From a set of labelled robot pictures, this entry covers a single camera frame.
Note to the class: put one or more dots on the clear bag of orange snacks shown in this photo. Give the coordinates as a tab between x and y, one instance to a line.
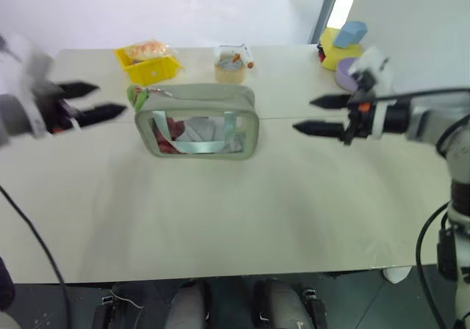
147	50

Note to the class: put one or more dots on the grey left robot leg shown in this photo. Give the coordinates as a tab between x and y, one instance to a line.
185	305

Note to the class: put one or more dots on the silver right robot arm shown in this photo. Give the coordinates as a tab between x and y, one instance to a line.
453	134

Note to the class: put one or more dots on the grey robot leg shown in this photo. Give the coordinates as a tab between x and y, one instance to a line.
282	303
185	305

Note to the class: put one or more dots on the clear green toiletry bag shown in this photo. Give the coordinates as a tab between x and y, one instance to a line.
200	123

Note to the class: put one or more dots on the grey cloth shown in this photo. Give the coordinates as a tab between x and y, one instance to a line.
205	132

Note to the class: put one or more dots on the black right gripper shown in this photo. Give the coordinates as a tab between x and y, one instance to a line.
356	119

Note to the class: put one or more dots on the white table foot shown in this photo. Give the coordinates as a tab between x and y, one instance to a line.
397	274

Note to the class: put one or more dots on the dark red cloth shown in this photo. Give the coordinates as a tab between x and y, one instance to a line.
165	138

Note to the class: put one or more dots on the grey right robot leg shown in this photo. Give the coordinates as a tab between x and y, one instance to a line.
282	303

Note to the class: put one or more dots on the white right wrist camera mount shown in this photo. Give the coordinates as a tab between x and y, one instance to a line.
374	68

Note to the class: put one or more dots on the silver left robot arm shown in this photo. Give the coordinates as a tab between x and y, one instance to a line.
11	118

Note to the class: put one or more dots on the blue hexagonal block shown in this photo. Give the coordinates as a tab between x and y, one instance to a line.
350	34

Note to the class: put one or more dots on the green zipper pull charm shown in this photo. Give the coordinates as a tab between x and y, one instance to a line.
136	95

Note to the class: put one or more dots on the yellow plastic bin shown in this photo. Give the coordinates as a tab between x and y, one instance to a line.
154	72

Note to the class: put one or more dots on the small red and black object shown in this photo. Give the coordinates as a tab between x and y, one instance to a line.
321	51

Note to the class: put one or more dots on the yellow block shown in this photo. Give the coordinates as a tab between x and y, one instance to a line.
336	53

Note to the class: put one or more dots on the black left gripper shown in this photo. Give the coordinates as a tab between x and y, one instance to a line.
53	105

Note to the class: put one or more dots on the purple round block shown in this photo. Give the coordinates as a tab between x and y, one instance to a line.
345	75

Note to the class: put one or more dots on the beige round container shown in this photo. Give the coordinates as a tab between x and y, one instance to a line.
229	75

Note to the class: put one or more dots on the clear bag with small items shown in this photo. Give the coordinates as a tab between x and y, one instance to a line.
231	55

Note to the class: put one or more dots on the grey window frame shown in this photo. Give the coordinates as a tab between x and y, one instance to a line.
327	9

